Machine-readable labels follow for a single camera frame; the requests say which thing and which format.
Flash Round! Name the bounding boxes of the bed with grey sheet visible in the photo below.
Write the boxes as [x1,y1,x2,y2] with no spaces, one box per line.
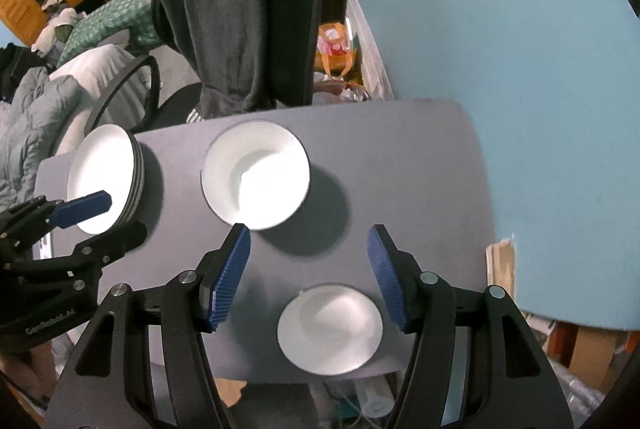
[50,43,152,156]

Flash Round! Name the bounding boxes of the pile of beige clothes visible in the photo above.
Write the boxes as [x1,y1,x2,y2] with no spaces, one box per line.
[31,6,81,52]

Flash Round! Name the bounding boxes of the dark grey robe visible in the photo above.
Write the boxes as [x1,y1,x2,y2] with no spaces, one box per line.
[147,0,282,120]

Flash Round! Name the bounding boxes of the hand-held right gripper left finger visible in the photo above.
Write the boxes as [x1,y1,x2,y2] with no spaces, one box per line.
[44,223,252,429]

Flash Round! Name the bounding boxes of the small white bowl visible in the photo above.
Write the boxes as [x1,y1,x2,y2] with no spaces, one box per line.
[235,149,307,225]
[276,285,385,377]

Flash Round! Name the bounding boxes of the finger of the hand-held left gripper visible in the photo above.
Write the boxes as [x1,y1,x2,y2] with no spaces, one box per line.
[0,190,114,255]
[70,221,149,267]

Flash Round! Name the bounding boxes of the orange bag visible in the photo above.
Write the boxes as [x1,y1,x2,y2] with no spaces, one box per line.
[316,23,359,81]

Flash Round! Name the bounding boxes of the grey duvet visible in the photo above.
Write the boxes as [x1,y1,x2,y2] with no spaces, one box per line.
[0,66,92,220]

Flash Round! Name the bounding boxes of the wooden board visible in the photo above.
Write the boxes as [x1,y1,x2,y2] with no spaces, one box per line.
[486,239,519,306]

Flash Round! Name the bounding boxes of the green checkered cloth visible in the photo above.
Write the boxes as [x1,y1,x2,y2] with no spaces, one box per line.
[57,0,167,67]

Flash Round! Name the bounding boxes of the white plate with dark rim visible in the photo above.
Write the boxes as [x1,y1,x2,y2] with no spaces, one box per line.
[75,132,149,230]
[70,127,143,234]
[66,124,138,236]

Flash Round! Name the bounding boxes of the black office chair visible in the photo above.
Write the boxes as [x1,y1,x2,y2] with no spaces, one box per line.
[92,0,324,135]

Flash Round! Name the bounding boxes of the person's left hand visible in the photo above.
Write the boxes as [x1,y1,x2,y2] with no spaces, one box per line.
[0,346,57,412]

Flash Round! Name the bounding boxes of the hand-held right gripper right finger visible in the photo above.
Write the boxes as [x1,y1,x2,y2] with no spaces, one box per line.
[366,224,575,429]

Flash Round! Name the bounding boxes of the cardboard boxes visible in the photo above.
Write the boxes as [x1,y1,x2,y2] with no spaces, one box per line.
[544,318,632,392]

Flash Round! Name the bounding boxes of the large white bowl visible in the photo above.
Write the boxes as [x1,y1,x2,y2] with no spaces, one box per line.
[201,120,312,231]

